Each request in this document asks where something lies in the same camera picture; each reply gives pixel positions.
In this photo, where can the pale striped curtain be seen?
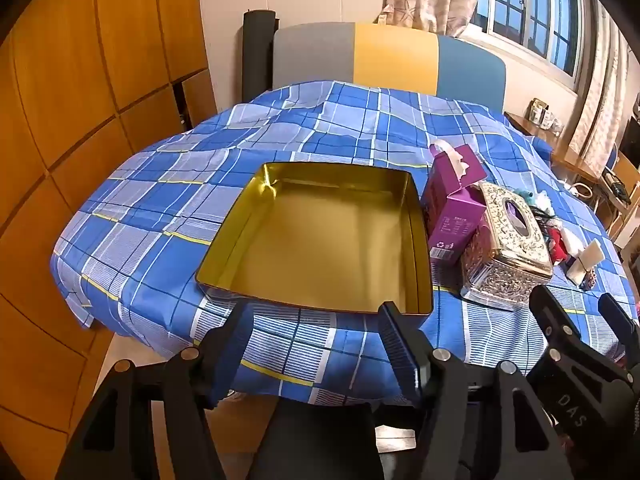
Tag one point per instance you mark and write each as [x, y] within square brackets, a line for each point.
[602, 85]

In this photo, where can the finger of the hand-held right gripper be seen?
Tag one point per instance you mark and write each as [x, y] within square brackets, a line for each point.
[617, 317]
[550, 312]

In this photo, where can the blue plaid bed sheet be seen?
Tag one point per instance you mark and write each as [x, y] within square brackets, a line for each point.
[165, 200]

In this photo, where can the purple tissue box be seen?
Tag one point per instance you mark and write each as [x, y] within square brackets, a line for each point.
[452, 220]

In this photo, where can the window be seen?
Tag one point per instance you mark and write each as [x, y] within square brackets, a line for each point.
[530, 5]

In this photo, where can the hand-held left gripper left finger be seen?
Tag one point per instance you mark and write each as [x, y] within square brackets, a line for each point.
[232, 347]

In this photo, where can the ornate silver tissue box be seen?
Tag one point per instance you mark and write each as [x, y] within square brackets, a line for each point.
[505, 255]

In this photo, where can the grey yellow blue headboard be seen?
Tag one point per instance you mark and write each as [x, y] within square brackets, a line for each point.
[390, 57]

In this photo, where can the wooden desk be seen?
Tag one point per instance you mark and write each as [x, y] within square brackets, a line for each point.
[565, 152]

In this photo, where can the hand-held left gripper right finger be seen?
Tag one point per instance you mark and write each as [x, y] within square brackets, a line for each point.
[402, 360]

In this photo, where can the jars on desk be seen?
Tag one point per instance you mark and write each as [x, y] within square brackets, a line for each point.
[545, 117]

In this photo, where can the red plush toy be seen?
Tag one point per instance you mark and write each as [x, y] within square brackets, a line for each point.
[554, 245]

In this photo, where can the blue teddy bear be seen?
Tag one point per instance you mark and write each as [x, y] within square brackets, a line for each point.
[526, 196]

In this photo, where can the white sock with blue stripe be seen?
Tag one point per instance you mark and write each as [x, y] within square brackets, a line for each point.
[587, 260]

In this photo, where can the wooden chair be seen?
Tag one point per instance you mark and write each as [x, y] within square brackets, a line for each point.
[622, 180]

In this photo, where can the gold metal tin box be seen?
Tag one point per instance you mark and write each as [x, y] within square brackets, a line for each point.
[320, 240]

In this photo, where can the wooden wardrobe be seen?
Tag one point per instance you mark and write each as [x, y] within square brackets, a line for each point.
[80, 110]

